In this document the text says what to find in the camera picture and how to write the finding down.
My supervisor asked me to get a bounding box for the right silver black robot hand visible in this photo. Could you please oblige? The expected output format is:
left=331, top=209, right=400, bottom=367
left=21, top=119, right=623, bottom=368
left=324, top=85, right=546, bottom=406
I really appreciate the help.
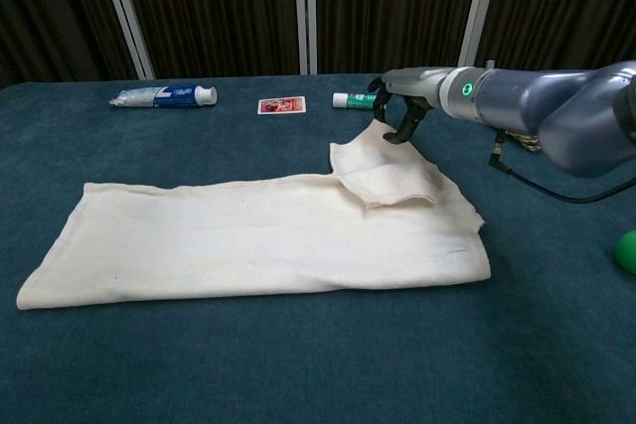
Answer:
left=366, top=66, right=461, bottom=145

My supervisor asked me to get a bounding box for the white T-shirt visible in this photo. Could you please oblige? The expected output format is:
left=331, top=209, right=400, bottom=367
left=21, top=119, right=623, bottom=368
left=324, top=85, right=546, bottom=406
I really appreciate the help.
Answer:
left=15, top=119, right=493, bottom=312

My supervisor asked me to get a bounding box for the green white glue stick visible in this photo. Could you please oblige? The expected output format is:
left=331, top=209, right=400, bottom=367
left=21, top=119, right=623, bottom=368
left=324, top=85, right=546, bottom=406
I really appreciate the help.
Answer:
left=332, top=91, right=380, bottom=111

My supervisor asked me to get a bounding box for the dark folding screen panel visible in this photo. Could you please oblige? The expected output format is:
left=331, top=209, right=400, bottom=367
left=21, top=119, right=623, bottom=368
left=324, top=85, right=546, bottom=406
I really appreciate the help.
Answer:
left=113, top=0, right=308, bottom=80
left=303, top=0, right=496, bottom=75
left=0, top=0, right=153, bottom=87
left=471, top=0, right=636, bottom=72

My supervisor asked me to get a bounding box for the red playing card box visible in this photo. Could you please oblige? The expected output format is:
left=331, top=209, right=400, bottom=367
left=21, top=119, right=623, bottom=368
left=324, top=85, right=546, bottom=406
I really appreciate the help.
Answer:
left=256, top=95, right=308, bottom=116

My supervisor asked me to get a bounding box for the blue white toothpaste tube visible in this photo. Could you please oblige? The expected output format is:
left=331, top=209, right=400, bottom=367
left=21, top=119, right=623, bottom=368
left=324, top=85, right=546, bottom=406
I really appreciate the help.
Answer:
left=108, top=84, right=219, bottom=110

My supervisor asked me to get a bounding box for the green ball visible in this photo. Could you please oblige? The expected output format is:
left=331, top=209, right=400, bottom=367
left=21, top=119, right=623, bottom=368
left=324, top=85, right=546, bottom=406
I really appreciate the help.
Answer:
left=614, top=228, right=636, bottom=275

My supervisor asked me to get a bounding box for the beige braided rope bundle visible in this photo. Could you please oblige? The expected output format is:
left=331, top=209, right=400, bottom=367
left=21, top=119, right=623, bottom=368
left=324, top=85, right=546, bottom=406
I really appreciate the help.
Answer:
left=504, top=129, right=542, bottom=153

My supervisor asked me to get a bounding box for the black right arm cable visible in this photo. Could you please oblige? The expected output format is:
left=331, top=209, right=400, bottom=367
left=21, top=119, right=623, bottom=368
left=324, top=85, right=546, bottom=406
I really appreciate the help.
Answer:
left=489, top=140, right=636, bottom=206

